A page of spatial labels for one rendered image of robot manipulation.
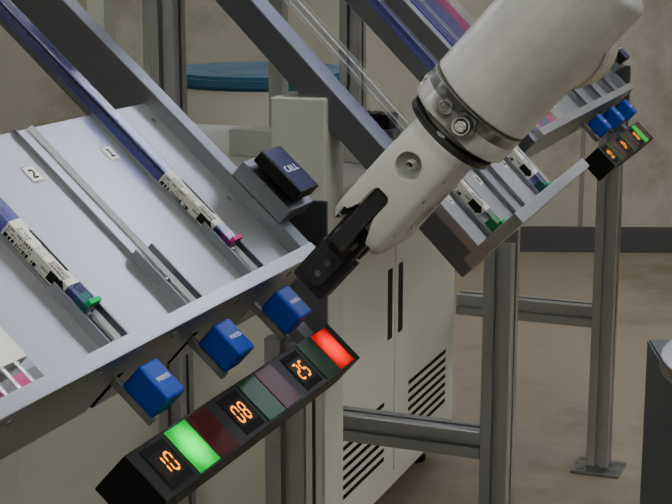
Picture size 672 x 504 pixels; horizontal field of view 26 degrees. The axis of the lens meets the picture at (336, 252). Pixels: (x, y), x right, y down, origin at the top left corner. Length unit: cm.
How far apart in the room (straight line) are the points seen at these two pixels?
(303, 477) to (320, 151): 35
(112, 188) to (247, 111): 273
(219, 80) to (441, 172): 283
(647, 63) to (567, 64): 361
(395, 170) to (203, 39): 357
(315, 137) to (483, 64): 47
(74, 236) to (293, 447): 36
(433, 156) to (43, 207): 28
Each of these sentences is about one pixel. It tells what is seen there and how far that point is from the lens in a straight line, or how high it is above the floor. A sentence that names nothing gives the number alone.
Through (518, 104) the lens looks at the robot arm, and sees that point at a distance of 104.
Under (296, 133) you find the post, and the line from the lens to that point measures 149.
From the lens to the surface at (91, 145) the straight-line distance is 117.
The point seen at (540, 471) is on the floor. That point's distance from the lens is 280.
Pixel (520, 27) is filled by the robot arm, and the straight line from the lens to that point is 103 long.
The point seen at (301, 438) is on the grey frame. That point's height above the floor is 55.
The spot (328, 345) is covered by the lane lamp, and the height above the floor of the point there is 66.
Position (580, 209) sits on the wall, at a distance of 468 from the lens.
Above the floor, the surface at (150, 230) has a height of 77.
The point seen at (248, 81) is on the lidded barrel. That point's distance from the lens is 383.
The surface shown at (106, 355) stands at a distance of 93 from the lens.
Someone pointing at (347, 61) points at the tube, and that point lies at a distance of 137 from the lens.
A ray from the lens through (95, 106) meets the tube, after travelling 120.
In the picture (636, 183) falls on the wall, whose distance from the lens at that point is 469.
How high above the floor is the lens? 99
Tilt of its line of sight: 12 degrees down
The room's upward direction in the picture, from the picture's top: straight up
